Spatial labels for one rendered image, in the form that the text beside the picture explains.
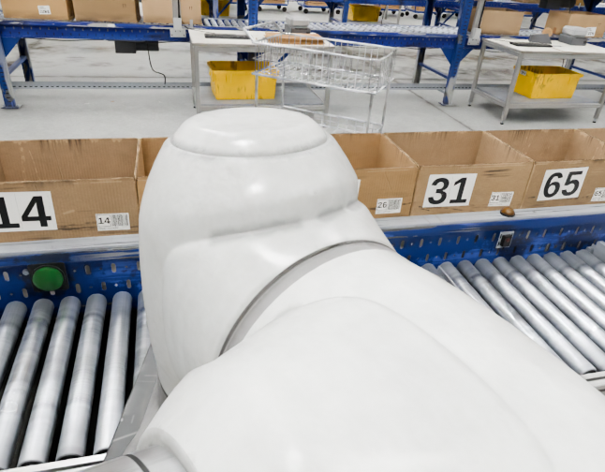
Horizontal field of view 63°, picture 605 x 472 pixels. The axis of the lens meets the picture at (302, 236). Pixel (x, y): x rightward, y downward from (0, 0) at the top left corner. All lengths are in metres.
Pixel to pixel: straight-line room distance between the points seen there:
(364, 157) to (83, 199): 0.91
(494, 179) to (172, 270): 1.40
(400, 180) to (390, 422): 1.32
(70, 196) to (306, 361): 1.20
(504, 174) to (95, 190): 1.18
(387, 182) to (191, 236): 1.19
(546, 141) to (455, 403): 1.93
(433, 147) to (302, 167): 1.55
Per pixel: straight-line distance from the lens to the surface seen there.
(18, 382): 1.24
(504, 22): 6.70
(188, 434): 0.18
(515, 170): 1.67
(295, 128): 0.31
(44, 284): 1.41
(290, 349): 0.20
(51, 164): 1.65
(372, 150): 1.73
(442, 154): 1.86
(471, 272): 1.61
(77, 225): 1.39
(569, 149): 2.17
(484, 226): 1.63
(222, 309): 0.28
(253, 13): 5.43
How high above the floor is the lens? 1.59
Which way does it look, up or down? 31 degrees down
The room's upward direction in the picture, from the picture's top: 4 degrees clockwise
